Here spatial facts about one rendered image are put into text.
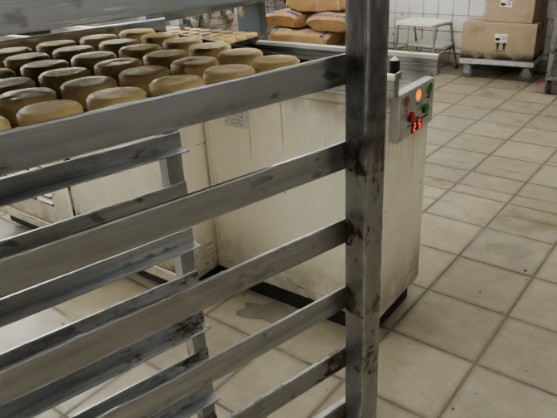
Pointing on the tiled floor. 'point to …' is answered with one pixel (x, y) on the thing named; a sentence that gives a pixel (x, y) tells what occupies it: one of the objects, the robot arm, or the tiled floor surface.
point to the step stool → (428, 40)
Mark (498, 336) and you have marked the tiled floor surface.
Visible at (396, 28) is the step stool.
